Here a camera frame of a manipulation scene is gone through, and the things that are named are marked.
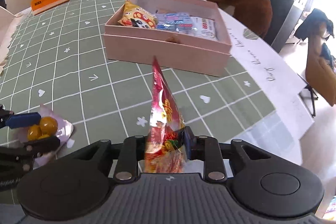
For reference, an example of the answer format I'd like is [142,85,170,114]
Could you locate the clear pack of brown eggs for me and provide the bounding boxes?
[15,105,74,168]

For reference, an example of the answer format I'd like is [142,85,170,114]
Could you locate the red chicken snack packet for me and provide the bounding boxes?
[144,59,185,173]

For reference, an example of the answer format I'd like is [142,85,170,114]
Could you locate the white paper table runner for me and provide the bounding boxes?
[187,10,314,142]

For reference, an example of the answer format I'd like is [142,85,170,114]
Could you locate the pink storage box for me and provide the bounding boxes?
[104,0,232,77]

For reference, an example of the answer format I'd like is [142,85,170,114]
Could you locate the white red snack packet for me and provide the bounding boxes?
[191,16,217,41]

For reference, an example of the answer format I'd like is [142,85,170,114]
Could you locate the blue white snack packets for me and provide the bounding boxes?
[155,12,196,36]

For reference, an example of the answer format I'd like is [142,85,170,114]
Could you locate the yellow mushroom snack bag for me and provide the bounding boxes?
[118,1,157,29]

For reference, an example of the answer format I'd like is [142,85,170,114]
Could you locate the black planter box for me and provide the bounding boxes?
[264,0,302,53]

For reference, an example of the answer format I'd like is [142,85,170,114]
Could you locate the tan chair with black jacket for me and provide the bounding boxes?
[294,9,335,107]

